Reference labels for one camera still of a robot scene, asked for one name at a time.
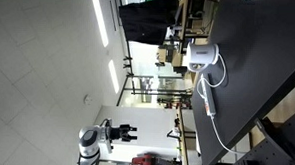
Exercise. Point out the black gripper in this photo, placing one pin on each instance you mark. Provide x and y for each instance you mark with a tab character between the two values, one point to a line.
118	133

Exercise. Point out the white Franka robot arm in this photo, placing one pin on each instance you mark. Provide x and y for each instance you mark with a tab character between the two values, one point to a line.
88	144

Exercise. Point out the red machine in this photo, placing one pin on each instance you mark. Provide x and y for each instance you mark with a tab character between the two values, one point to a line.
145	160

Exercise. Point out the round ceiling smoke detector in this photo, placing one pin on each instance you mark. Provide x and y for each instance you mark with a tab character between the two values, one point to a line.
87	99

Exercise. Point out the short ceiling light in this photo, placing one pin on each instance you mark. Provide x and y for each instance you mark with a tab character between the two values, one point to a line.
113	76

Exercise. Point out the white electric kettle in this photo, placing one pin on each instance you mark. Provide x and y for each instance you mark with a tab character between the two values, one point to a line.
202	56

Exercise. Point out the black hanging cloth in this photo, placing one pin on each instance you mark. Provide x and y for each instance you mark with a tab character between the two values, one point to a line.
145	19

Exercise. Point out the long ceiling light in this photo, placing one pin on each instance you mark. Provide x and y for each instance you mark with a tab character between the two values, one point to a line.
100	18

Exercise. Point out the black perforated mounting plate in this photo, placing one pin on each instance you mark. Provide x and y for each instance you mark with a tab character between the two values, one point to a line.
267	161

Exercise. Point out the black metal frame stand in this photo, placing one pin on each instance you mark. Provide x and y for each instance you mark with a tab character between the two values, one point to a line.
123	91

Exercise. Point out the black mount bracket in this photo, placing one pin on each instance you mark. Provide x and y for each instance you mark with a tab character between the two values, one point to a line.
280	140

